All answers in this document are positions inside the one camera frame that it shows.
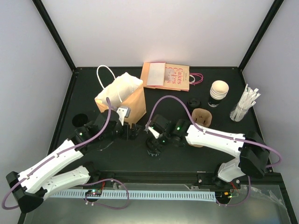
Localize orange paper bag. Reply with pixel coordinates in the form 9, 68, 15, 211
95, 65, 146, 124

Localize black paper cup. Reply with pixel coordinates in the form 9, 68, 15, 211
147, 147, 161, 157
71, 113, 89, 127

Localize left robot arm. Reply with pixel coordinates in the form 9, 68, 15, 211
6, 109, 141, 213

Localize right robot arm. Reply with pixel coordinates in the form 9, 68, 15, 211
145, 114, 270, 188

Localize stack of black lids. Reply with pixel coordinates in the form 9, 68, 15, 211
186, 98, 201, 110

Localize orange flat bag stack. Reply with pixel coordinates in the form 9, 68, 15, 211
140, 62, 166, 88

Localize Cakes printed paper bag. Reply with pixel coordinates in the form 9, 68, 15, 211
154, 63, 204, 91

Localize stack of paper cups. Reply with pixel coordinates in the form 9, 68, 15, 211
208, 80, 229, 107

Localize jar of white stirrers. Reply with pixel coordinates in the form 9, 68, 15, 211
230, 84, 261, 122

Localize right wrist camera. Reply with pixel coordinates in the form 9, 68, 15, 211
144, 120, 160, 139

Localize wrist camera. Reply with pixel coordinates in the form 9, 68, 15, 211
144, 120, 160, 139
116, 107, 131, 125

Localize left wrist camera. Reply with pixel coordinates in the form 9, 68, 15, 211
116, 107, 131, 125

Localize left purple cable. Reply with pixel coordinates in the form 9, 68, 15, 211
1, 97, 129, 210

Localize purple cable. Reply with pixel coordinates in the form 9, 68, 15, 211
1, 97, 129, 210
147, 95, 283, 208

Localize light blue cable duct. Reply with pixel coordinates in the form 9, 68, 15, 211
51, 189, 216, 202

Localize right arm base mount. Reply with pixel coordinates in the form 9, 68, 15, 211
195, 172, 241, 190

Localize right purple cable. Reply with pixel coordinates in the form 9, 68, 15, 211
147, 95, 283, 208

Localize black frame post left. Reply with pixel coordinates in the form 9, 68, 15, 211
32, 0, 76, 71

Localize black frame post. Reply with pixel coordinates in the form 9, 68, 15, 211
238, 0, 284, 71
32, 0, 76, 71

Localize black frame post right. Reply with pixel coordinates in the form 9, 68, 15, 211
238, 0, 284, 71

